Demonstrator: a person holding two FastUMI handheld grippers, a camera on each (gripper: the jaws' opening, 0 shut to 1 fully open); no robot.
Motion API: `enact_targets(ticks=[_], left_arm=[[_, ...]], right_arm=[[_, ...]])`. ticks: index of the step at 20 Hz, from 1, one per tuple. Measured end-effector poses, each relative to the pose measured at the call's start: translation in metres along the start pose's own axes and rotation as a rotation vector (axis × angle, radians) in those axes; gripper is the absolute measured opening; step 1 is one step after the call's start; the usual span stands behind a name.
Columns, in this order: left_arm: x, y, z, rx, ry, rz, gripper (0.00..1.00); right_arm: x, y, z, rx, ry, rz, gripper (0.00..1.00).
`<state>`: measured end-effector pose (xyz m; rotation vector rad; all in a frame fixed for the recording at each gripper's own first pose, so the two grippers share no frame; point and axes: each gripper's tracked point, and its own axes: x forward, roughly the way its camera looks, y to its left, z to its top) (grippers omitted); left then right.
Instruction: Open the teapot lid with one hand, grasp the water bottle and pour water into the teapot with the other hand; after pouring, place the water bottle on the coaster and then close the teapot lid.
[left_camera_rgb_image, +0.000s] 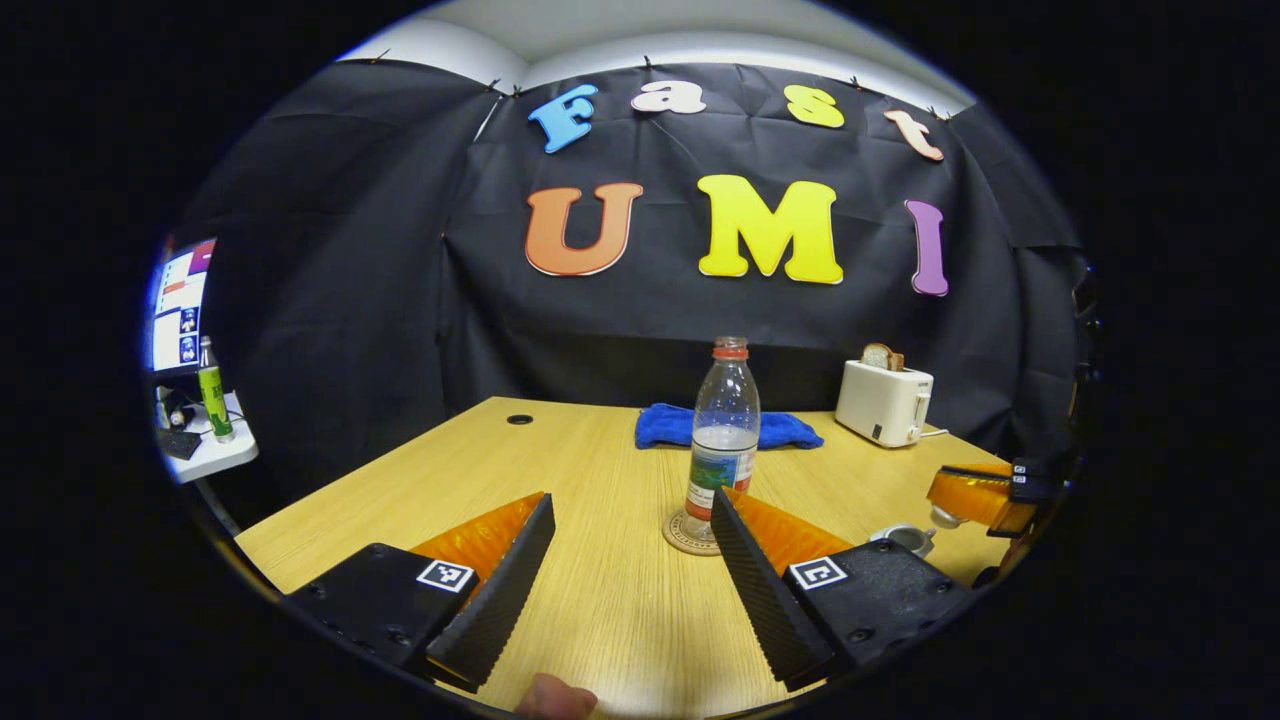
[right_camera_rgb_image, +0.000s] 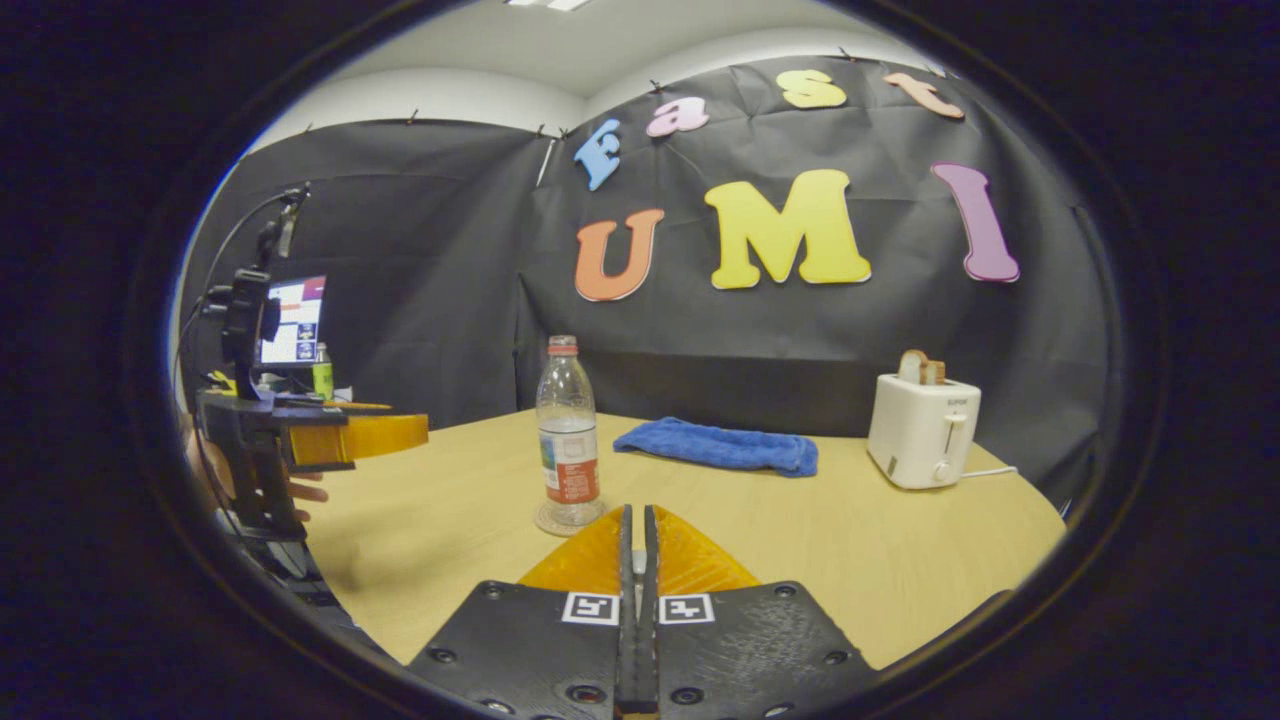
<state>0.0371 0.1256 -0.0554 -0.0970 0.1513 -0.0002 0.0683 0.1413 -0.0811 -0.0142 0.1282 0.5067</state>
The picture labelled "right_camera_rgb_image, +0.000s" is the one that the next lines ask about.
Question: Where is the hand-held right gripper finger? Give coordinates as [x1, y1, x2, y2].
[408, 504, 638, 720]
[640, 504, 881, 720]

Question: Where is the round wooden coaster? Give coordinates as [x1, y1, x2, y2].
[534, 498, 609, 539]

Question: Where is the clear plastic water bottle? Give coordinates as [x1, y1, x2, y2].
[535, 335, 604, 529]

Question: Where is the computer monitor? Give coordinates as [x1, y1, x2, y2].
[258, 276, 328, 368]

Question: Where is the blue towel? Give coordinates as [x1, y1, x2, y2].
[613, 417, 819, 478]

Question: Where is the white toaster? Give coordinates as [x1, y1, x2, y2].
[867, 373, 982, 491]

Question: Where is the bread slice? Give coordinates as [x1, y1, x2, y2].
[897, 349, 947, 387]

